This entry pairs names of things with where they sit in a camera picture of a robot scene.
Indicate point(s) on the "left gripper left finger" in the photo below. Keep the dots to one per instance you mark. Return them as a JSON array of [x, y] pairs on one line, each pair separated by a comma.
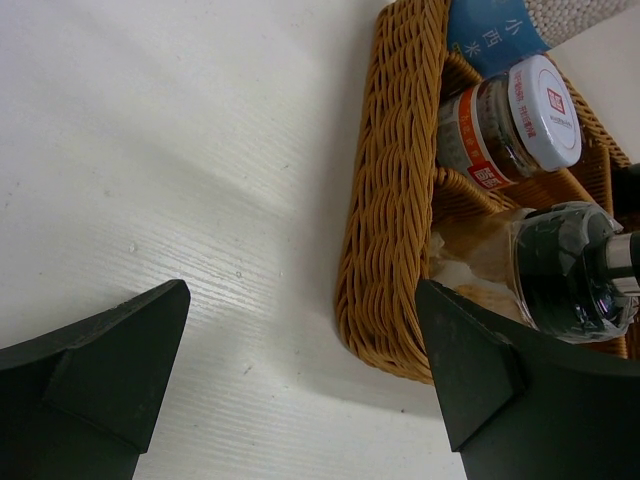
[[82, 401]]

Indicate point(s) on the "silver lid blue jar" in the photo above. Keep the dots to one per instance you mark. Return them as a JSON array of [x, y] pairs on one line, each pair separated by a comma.
[[490, 36]]

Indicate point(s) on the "white lid sauce jar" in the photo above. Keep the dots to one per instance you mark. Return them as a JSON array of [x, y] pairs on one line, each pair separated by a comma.
[[511, 127]]

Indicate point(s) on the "wicker divided basket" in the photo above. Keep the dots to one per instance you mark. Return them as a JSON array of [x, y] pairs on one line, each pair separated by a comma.
[[399, 192]]

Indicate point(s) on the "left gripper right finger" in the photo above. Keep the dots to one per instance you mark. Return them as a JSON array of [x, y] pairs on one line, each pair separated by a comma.
[[518, 404]]

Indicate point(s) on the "black cap pepper grinder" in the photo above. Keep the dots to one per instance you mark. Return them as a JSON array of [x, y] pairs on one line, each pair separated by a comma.
[[569, 271]]

